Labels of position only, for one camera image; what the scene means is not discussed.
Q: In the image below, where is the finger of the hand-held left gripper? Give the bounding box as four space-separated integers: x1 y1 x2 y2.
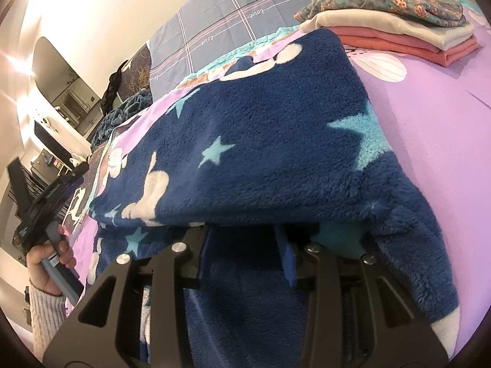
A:
69 161 91 185

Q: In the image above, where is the teal fleece blanket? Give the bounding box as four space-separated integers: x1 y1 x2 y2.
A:
91 89 154 151

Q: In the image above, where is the white dresser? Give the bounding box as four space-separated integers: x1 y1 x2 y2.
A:
21 113 93 171

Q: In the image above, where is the black bag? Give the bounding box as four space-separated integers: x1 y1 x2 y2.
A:
100 60 130 117

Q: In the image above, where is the folded pink garment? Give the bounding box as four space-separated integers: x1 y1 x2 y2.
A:
330 26 481 67

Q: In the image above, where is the arched wall mirror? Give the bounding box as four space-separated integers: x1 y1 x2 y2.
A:
31 37 102 133

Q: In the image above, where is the blue star print fleece garment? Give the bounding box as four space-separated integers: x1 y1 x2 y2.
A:
88 28 461 368

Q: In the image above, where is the purple floral bedsheet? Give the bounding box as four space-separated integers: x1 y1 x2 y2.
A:
65 8 491 365

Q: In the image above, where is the person's left hand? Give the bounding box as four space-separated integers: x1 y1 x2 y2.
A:
25 224 77 297

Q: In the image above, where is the blue plaid quilt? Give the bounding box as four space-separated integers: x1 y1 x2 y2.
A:
148 0 426 85

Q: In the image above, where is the person's left forearm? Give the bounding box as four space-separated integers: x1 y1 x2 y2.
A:
28 279 69 358

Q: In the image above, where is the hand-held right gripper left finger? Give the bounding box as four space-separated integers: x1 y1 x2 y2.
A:
42 225 211 368

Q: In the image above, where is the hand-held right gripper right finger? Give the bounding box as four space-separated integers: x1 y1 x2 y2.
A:
273 225 449 368

